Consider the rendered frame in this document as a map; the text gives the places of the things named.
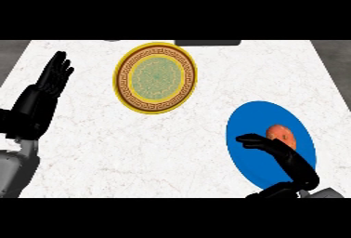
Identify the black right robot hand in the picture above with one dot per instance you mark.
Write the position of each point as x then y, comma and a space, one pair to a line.
288, 161

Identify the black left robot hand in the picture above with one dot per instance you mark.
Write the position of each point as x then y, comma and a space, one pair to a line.
39, 102

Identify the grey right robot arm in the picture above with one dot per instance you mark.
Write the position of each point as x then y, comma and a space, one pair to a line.
322, 193

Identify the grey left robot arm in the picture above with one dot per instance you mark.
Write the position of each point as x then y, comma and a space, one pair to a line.
12, 167

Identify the orange squash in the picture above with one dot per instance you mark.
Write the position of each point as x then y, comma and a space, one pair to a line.
282, 134

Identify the blue plate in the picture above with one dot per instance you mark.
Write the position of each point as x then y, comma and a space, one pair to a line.
256, 136

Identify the yellow and brown patterned plate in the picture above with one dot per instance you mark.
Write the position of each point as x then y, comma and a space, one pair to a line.
155, 78

